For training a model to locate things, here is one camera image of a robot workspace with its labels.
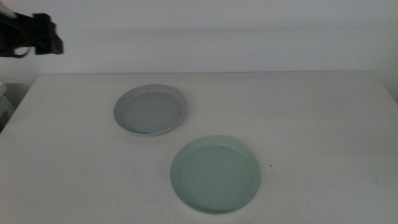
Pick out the grey shallow bowl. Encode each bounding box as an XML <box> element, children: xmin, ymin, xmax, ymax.
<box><xmin>113</xmin><ymin>83</ymin><xmax>188</xmax><ymax>137</ymax></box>

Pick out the mint green shallow bowl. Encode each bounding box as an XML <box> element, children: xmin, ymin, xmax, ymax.
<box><xmin>169</xmin><ymin>135</ymin><xmax>262</xmax><ymax>215</ymax></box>

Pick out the black cable loop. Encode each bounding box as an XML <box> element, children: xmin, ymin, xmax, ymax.
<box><xmin>11</xmin><ymin>45</ymin><xmax>32</xmax><ymax>59</ymax></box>

